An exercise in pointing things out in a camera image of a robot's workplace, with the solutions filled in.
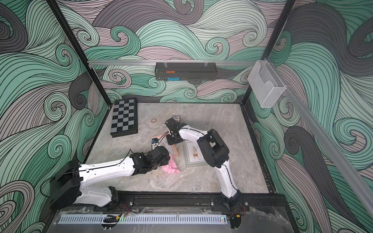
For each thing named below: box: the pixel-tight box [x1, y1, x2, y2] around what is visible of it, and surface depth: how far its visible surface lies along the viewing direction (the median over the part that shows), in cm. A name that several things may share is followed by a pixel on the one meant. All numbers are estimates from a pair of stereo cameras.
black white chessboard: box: [110, 97, 138, 138], surface depth 109 cm
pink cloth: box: [161, 154, 181, 174], surface depth 78 cm
